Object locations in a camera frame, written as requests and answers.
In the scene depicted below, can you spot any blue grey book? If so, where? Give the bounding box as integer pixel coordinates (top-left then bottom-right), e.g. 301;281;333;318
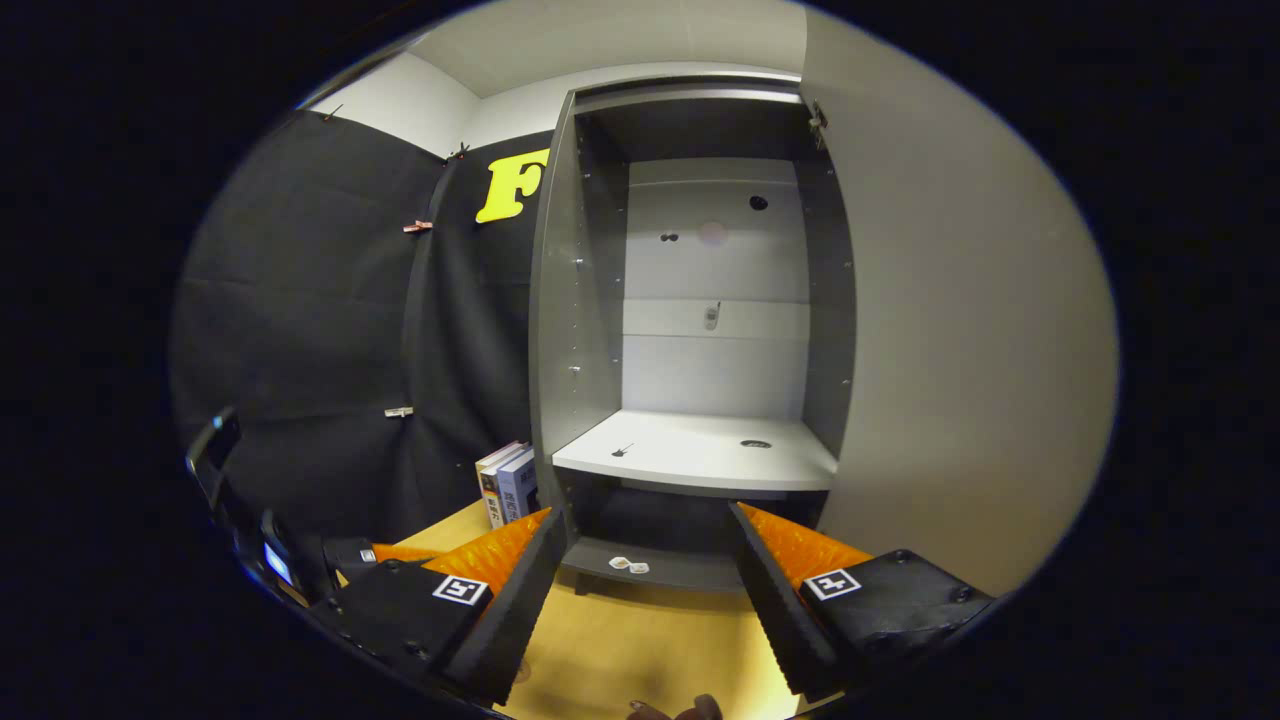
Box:
497;450;541;523

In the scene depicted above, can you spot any black backdrop cloth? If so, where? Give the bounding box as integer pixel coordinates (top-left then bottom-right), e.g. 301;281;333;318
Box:
170;108;556;561

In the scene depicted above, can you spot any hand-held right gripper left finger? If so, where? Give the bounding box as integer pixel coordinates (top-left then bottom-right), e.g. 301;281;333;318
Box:
335;507;569;706

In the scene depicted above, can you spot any beige cabinet door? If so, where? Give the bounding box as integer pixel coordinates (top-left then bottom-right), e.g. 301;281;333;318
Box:
800;8;1121;601

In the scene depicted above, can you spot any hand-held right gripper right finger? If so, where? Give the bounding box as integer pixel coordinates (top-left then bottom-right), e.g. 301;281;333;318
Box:
728;500;996;701

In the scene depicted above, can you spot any white cabinet shelf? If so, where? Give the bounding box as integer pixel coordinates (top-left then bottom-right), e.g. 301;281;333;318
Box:
552;408;839;493

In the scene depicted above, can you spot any yellow and black book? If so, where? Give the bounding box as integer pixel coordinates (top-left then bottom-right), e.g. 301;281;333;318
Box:
480;450;531;529

